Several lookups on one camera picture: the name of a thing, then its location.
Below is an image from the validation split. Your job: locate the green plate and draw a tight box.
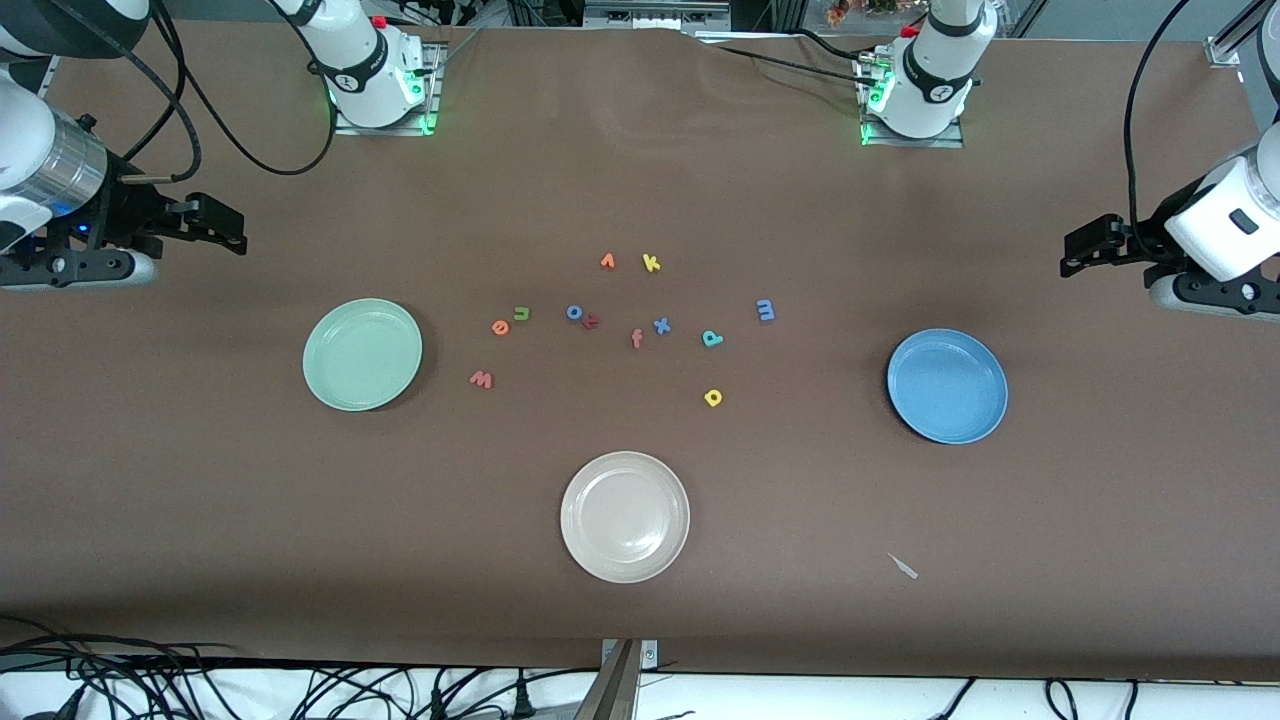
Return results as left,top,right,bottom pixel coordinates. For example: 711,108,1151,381
302,298,424,413

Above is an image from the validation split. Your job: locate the blue plate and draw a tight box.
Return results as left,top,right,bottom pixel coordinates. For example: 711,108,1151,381
886,328,1009,445

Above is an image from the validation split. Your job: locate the orange brown object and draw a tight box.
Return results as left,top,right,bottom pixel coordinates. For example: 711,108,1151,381
825,0,901,26

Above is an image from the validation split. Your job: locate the brown table cover sheet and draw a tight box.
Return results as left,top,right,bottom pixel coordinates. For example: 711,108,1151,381
0,18,1280,683

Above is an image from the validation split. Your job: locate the grey metal box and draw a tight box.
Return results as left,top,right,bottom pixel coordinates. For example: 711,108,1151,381
583,0,733,31

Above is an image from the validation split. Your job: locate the beige plate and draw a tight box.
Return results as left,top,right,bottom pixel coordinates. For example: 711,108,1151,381
560,451,691,584

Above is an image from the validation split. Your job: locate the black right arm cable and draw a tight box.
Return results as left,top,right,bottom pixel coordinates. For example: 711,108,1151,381
118,0,336,186

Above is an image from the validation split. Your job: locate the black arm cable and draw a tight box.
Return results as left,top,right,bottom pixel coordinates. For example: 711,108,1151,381
118,0,336,186
1124,0,1196,241

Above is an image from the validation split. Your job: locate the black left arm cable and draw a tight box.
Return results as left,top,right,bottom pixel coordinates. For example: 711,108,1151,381
1124,0,1196,241

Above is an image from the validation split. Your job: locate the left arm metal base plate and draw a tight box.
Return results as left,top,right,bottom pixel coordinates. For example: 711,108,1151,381
858,55,966,149

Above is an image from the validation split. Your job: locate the aluminium profile with bracket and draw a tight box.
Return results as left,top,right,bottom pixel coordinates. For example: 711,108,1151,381
1205,0,1266,69

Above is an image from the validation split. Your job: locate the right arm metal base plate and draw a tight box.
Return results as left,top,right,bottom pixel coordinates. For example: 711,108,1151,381
333,42,446,137

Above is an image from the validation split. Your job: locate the short black table cable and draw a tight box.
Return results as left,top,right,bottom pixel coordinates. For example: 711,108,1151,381
795,30,866,63

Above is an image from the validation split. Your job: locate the long black table cable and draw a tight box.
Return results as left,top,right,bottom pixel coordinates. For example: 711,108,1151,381
712,44,879,85

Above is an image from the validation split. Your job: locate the silver metal bracket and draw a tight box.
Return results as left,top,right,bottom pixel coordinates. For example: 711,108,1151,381
600,638,659,671

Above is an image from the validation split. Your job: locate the grey metal post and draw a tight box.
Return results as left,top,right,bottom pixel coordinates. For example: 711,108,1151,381
575,640,641,720

